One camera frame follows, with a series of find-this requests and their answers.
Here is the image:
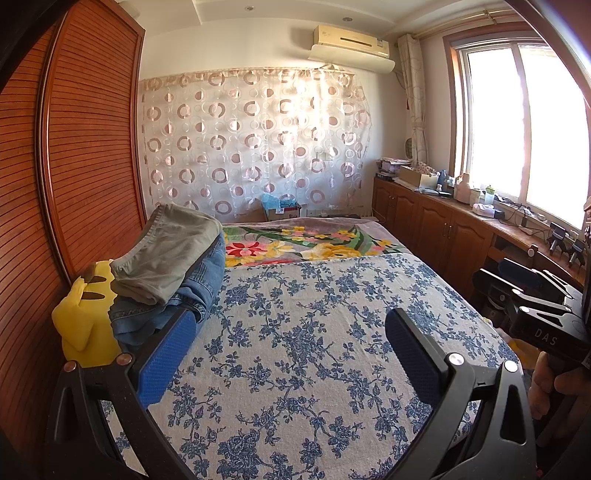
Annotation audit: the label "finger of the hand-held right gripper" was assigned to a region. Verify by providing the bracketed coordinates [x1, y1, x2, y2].
[473, 268, 573, 320]
[501, 258, 583, 298]

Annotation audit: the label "colourful floral blanket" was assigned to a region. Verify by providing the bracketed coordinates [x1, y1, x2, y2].
[222, 217, 409, 269]

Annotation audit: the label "blue plastic bag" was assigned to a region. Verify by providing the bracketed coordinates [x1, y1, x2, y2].
[262, 193, 296, 212]

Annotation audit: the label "sheer circle-pattern curtain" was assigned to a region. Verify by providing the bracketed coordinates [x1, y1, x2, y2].
[139, 67, 372, 221]

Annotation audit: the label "beige window curtain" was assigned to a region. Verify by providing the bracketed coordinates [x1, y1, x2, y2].
[397, 34, 435, 168]

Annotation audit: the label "wall air conditioner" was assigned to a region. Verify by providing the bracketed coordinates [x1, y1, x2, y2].
[308, 24, 398, 73]

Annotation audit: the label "yellow plush toy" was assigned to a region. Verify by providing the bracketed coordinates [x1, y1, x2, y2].
[52, 260, 122, 368]

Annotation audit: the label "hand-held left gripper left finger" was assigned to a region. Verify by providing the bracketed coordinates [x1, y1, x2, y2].
[46, 307, 204, 480]

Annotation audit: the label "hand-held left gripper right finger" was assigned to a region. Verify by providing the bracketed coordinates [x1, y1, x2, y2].
[385, 308, 539, 480]

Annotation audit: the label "blue floral bedsheet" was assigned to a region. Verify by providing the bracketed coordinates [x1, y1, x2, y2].
[99, 251, 525, 480]

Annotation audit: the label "khaki pants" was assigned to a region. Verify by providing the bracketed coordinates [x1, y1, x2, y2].
[111, 204, 223, 306]

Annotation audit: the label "window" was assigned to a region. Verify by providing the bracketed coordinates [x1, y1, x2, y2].
[443, 34, 591, 232]

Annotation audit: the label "wooden slatted wardrobe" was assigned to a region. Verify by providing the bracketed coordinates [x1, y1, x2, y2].
[0, 0, 148, 444]

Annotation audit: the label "wooden cabinet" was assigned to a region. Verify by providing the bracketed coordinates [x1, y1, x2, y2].
[372, 178, 591, 301]

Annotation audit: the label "person's right hand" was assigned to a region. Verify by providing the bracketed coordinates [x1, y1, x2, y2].
[529, 353, 591, 422]

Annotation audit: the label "blue jeans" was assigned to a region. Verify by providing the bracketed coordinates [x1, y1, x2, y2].
[108, 231, 227, 347]

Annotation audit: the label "open cardboard box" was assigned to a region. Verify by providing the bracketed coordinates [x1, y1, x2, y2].
[398, 166, 438, 188]

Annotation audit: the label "stack of papers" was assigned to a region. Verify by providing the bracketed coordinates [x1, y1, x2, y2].
[376, 157, 413, 182]

